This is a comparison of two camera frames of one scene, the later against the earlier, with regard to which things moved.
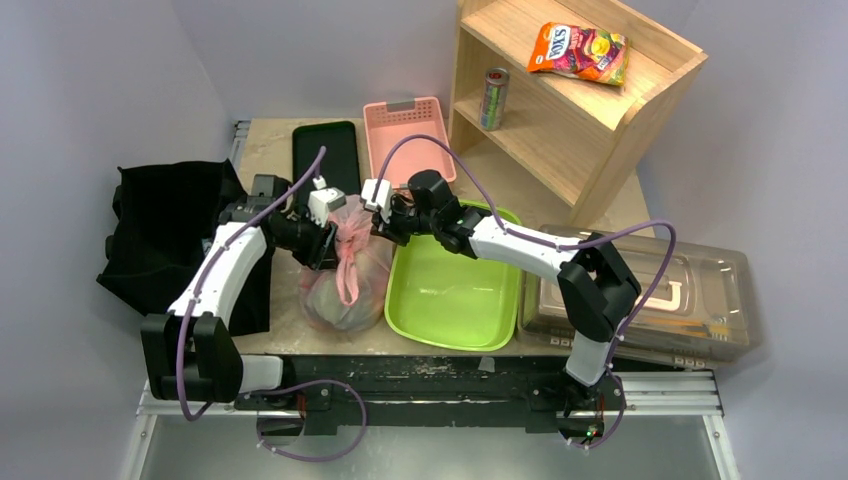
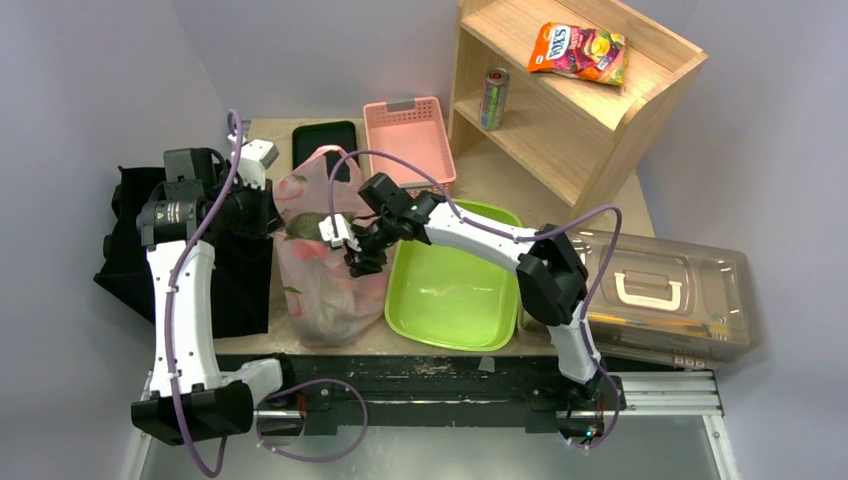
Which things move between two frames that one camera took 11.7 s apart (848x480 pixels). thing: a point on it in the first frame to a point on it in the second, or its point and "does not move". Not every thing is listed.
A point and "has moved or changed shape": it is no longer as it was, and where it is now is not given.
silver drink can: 494,93 does not move
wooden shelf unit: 570,95 does not move
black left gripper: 321,252 to 267,218
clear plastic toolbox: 697,306 does not move
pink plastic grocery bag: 350,296 has moved or changed shape
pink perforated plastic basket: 385,128 does not move
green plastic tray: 436,297 does not move
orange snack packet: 581,52 does not move
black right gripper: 389,225 to 370,241
